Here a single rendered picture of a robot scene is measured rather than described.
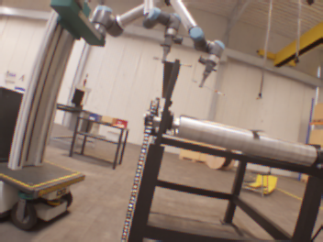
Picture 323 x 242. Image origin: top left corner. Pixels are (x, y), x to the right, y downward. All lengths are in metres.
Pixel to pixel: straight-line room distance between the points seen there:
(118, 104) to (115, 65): 2.20
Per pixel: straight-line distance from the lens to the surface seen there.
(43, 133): 1.82
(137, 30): 12.41
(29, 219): 1.54
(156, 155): 1.06
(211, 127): 1.08
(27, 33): 15.52
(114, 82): 12.26
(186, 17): 1.62
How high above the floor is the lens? 0.79
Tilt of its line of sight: 5 degrees up
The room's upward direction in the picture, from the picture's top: 13 degrees clockwise
